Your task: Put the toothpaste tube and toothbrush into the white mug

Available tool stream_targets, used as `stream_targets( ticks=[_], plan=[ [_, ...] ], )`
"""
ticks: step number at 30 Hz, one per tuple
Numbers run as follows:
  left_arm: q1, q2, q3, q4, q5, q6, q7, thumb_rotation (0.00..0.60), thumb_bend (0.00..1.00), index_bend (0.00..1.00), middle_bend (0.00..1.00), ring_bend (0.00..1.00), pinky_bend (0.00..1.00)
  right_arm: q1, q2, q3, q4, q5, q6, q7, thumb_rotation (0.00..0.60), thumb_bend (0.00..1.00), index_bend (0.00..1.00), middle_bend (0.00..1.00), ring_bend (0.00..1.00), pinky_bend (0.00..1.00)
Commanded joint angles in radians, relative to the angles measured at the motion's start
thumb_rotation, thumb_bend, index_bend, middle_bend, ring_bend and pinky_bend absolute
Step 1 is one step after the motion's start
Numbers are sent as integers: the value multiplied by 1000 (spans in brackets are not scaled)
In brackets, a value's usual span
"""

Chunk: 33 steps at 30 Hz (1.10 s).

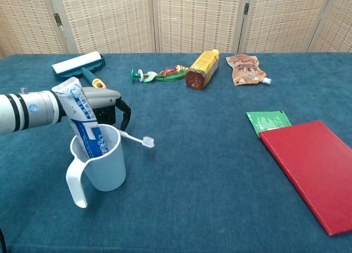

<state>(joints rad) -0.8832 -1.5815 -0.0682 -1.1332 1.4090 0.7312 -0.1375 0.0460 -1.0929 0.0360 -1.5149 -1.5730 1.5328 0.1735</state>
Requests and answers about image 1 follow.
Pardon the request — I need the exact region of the white cup with handle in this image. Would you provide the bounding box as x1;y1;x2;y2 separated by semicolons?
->
65;123;127;209

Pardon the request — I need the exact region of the colourful feather shuttlecock toy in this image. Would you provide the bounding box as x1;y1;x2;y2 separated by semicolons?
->
130;64;189;84

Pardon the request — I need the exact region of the red notebook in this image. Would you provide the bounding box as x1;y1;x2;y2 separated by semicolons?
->
259;120;352;237

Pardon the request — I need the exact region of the blue tablecloth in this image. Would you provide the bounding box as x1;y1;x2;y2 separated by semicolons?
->
0;52;352;253

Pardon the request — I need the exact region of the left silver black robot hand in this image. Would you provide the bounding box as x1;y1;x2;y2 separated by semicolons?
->
82;87;132;131

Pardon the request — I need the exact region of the green sachet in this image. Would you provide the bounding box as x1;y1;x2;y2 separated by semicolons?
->
246;110;293;139

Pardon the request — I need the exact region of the brown spout pouch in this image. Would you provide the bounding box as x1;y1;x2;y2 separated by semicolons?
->
225;53;272;86

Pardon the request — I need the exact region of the teal lint roller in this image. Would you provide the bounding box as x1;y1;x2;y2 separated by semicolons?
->
51;51;107;89

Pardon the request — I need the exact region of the yellow label sauce bottle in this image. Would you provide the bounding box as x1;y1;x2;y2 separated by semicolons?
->
185;48;221;91

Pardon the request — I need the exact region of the blue white toothpaste tube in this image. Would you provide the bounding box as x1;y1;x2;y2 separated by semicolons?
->
51;76;109;159

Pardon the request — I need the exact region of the woven folding screen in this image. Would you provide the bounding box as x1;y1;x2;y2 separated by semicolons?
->
0;0;352;58

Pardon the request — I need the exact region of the white toothbrush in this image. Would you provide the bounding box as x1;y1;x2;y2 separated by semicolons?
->
118;130;155;149

